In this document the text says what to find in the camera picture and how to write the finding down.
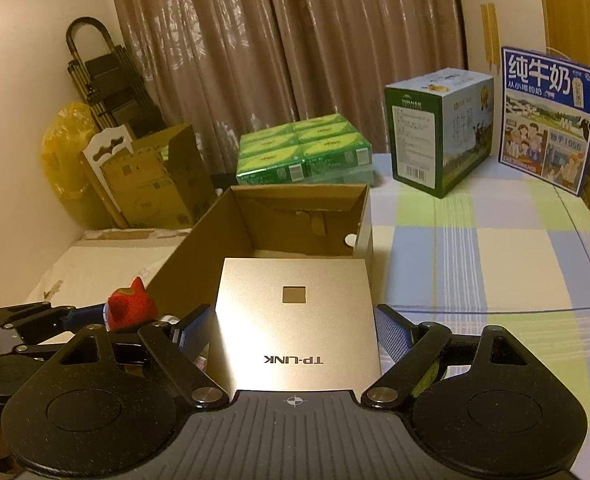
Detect flat white cardboard sheet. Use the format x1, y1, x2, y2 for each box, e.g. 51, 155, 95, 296
25, 227, 196, 306

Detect checked tablecloth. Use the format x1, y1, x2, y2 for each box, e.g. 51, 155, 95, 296
367, 152, 590, 461

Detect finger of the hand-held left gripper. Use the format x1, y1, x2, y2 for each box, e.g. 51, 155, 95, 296
15, 331, 83, 356
0, 302, 107, 343

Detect printed brown cardboard box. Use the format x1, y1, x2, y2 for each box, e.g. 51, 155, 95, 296
100, 124, 216, 228

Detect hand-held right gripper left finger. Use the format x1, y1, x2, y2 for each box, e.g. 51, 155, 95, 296
28, 305, 228, 407

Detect yellow plastic bag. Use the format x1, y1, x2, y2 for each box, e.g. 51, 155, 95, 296
42, 101, 106, 228

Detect blue illustrated milk carton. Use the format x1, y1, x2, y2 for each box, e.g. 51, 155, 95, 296
497, 46, 590, 198

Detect red figurine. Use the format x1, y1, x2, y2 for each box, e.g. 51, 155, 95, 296
102, 276, 158, 332

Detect green and white milk carton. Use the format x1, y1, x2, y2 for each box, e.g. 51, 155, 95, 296
384, 67, 496, 200

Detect brown patterned curtain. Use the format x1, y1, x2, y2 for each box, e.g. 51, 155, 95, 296
102, 0, 468, 176

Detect black folding step ladder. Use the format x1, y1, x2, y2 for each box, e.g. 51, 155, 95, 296
66, 16, 166, 133

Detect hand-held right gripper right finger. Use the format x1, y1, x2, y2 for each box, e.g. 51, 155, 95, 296
362, 304, 568, 407

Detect white ornate chair back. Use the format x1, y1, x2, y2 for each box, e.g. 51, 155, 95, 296
80, 126, 136, 228

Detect yellow wall strip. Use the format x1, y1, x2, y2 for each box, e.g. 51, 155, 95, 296
481, 4, 498, 68

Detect gold router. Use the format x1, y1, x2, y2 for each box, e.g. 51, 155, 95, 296
207, 257, 382, 393

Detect green tissue multipack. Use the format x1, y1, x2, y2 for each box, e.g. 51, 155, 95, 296
236, 115, 374, 186

